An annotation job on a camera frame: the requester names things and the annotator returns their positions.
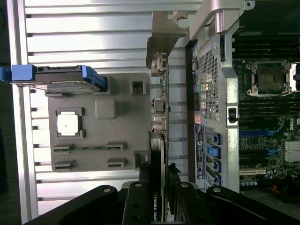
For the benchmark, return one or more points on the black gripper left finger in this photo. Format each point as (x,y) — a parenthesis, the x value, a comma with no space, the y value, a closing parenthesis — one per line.
(136,206)

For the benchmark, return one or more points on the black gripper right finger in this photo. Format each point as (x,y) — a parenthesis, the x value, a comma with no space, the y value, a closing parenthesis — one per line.
(187,206)

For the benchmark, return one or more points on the blue slot retainer tab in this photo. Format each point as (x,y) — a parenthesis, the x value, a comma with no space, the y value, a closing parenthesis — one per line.
(213,153)
(217,167)
(218,180)
(216,139)

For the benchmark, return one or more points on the cream expansion slot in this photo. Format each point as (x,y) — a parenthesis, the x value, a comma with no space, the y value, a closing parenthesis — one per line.
(253,171)

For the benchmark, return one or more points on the green RAM stick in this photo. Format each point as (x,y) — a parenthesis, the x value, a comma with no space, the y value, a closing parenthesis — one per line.
(89,148)

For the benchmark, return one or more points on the grey parts rack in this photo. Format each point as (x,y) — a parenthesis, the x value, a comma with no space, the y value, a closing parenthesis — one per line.
(131,122)

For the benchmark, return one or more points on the green motherboard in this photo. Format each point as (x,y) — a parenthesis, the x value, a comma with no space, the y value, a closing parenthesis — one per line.
(257,145)

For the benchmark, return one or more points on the blue expansion slot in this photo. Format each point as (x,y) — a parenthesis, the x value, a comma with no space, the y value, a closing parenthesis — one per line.
(257,133)

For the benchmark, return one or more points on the silver CPU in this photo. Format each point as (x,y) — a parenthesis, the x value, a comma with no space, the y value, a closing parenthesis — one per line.
(68,124)

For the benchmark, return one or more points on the silver chipset heat sink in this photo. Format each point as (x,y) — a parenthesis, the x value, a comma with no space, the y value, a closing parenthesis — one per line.
(293,151)

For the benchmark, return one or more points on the open PC case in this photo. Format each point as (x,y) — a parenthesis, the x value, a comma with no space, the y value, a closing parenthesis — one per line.
(232,77)

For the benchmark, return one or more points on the CPU socket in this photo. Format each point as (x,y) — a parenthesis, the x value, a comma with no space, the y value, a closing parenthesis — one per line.
(268,78)

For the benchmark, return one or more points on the metal socket cover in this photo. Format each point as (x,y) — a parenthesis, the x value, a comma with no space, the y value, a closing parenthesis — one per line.
(295,77)

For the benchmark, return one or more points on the hard disk with blue caddy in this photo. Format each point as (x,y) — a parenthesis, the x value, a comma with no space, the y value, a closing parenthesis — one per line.
(21,73)

